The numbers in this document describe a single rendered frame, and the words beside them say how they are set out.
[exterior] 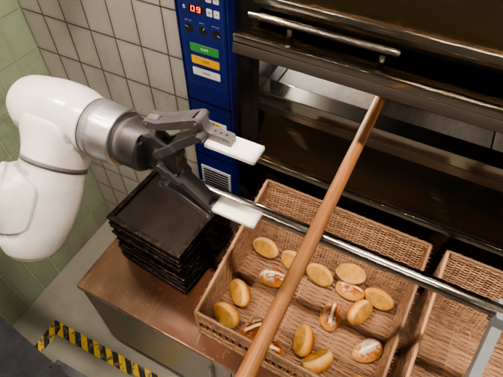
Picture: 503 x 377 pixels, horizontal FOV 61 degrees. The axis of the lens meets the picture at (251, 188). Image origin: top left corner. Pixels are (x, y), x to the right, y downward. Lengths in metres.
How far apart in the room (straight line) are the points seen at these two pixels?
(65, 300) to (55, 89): 1.70
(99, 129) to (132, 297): 0.98
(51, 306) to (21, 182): 1.65
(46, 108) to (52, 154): 0.07
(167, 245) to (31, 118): 0.72
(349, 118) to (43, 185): 0.77
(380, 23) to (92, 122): 0.61
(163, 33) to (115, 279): 0.83
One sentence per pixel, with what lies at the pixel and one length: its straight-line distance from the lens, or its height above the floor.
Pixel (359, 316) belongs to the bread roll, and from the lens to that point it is 1.44.
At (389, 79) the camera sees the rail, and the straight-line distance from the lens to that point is 0.89.
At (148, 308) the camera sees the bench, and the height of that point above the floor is 0.58.
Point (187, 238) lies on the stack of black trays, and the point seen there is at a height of 0.83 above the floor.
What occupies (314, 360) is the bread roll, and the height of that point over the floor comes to 0.65.
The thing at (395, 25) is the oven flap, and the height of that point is 1.47.
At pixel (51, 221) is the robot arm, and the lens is 0.72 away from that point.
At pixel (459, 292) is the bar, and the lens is 0.93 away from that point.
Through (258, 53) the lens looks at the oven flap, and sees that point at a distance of 0.97.
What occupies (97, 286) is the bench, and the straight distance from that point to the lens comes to 1.60.
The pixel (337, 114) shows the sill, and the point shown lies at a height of 1.18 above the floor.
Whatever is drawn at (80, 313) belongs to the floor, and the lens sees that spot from 2.25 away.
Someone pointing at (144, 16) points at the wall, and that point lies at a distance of 1.34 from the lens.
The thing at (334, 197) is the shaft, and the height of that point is 1.21.
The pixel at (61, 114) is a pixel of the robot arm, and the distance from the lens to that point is 0.67.
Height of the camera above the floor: 1.93
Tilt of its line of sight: 51 degrees down
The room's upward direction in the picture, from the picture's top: straight up
